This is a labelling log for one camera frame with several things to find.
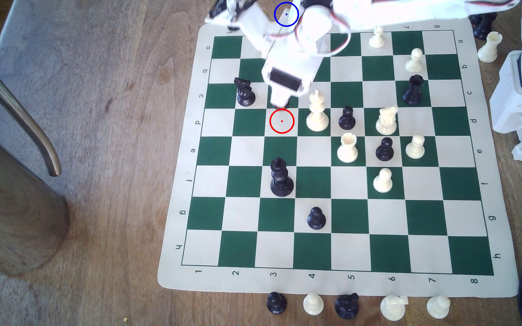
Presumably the white pawn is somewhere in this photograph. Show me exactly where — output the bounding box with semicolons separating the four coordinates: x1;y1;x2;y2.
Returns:
405;48;424;74
373;168;394;194
369;26;386;49
426;295;451;319
405;134;426;159
303;293;324;316

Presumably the stainless steel jug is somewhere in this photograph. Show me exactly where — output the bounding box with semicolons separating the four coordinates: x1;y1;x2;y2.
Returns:
0;55;70;277

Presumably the white knight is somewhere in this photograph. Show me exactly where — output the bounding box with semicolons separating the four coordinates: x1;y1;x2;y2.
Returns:
375;106;399;136
380;295;409;322

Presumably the white rook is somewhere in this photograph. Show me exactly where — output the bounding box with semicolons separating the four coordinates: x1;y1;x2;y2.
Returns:
478;31;503;63
336;133;359;164

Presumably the black knight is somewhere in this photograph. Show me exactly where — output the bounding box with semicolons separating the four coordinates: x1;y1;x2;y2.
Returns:
335;293;360;320
234;77;256;107

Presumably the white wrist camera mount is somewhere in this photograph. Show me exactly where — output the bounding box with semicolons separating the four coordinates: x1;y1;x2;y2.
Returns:
205;0;272;48

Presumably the black queen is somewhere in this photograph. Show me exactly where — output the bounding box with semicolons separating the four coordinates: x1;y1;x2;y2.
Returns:
270;157;295;197

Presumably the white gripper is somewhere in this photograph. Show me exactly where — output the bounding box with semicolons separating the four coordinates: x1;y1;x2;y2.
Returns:
261;34;323;109

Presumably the black rook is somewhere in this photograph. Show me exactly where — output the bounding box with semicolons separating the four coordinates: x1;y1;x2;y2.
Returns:
402;75;425;106

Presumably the white king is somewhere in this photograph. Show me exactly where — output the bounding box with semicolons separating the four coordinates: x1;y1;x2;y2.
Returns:
306;89;330;133

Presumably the green and cream chess mat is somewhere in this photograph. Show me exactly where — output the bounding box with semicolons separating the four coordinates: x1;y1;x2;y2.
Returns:
157;20;520;298

